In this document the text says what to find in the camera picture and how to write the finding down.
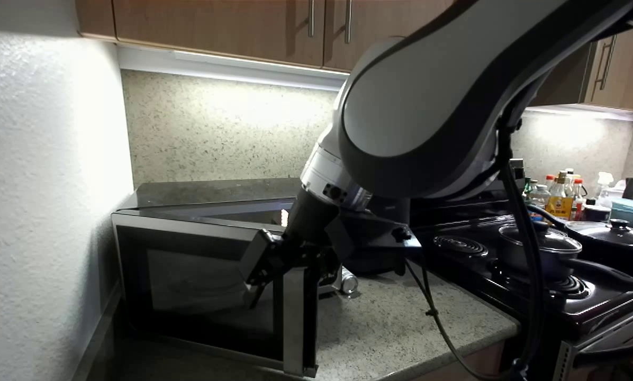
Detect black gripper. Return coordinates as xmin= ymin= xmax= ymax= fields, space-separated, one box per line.
xmin=241 ymin=191 xmax=338 ymax=297

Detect stainless steel black microwave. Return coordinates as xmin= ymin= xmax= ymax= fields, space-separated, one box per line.
xmin=111 ymin=177 xmax=338 ymax=377

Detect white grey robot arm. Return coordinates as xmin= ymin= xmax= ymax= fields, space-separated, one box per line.
xmin=244 ymin=0 xmax=633 ymax=291

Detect small clear bottle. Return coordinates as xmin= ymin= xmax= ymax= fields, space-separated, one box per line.
xmin=338 ymin=269 xmax=360 ymax=299

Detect under-cabinet light strip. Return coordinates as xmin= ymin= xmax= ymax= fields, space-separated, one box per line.
xmin=118 ymin=45 xmax=347 ymax=93

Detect pot with glass lid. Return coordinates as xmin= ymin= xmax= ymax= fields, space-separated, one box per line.
xmin=498 ymin=213 xmax=633 ymax=288

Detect yellow oil bottle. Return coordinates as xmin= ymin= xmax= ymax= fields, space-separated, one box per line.
xmin=544 ymin=171 xmax=574 ymax=217

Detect black kitchen stove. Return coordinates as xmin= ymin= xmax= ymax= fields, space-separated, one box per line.
xmin=410 ymin=200 xmax=633 ymax=381

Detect black pot with lid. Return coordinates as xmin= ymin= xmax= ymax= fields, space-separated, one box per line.
xmin=579 ymin=219 xmax=633 ymax=274

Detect wooden upper cabinets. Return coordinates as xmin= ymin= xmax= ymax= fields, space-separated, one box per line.
xmin=73 ymin=0 xmax=633 ymax=110

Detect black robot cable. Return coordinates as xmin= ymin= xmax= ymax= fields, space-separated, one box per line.
xmin=402 ymin=119 xmax=551 ymax=381

